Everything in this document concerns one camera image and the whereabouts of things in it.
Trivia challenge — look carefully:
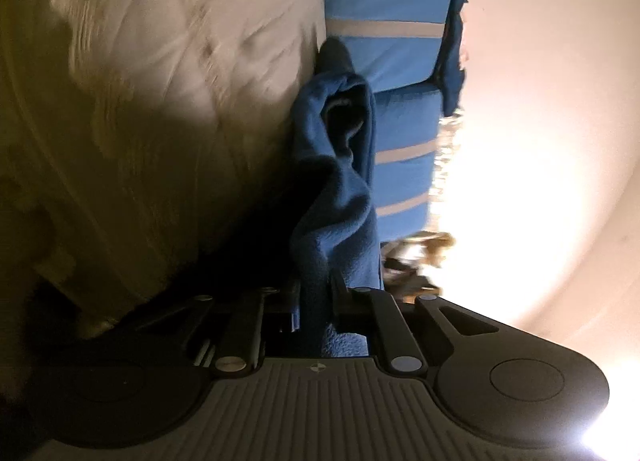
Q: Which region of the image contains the folded navy cloth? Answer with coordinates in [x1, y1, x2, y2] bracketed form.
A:
[434, 0, 472, 117]

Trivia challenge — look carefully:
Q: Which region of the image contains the blue fleece jacket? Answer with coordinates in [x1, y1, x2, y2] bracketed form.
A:
[289, 38, 386, 359]

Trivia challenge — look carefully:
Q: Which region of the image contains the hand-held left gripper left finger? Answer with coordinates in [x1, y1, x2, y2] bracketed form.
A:
[130, 281, 302, 375]

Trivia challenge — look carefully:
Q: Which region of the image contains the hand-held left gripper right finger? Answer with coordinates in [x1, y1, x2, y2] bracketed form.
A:
[327, 274, 501, 376]

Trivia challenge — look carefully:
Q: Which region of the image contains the brown plush toy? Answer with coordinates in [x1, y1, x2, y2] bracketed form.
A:
[402, 231, 457, 264]

